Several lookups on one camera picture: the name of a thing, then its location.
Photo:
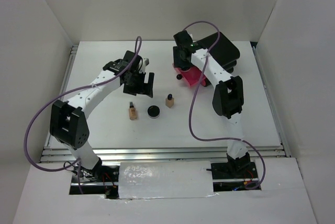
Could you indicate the aluminium right rail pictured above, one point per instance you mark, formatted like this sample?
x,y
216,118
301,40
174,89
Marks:
x,y
276,119

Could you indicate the black drawer organizer case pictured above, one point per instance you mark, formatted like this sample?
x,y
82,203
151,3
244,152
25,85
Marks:
x,y
224,52

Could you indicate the aluminium front rail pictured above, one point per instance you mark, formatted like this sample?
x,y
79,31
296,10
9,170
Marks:
x,y
156,154

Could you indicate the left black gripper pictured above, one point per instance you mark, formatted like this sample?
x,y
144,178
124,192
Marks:
x,y
145,88

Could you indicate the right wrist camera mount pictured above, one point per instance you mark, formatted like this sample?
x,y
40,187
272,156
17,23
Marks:
x,y
183,38

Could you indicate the BB foundation pump bottle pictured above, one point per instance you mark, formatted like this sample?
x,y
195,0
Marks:
x,y
133,115

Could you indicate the pink drawer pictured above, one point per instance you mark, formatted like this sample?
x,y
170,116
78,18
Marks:
x,y
188,73

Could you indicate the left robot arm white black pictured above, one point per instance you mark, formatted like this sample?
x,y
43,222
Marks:
x,y
68,122

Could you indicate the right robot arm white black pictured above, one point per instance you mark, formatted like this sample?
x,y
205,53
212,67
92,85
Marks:
x,y
210,61

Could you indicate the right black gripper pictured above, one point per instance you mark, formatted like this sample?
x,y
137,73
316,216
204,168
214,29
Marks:
x,y
178,61

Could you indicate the white foil-taped board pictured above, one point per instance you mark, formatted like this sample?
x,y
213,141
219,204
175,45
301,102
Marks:
x,y
152,180

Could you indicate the square foundation bottle black cap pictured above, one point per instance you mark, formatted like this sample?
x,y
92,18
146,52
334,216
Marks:
x,y
169,101

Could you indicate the black lid powder jar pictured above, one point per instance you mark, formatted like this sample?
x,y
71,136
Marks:
x,y
153,111

